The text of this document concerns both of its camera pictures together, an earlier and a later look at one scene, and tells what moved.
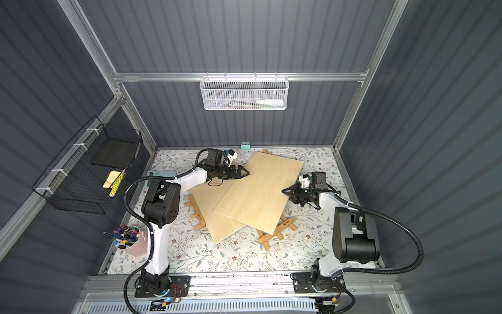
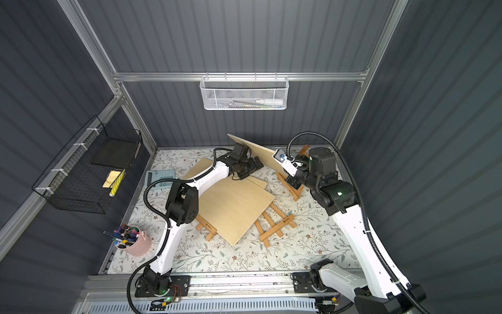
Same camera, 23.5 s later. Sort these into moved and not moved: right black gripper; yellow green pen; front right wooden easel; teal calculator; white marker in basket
Moved: right black gripper
Not moved: white marker in basket; yellow green pen; teal calculator; front right wooden easel
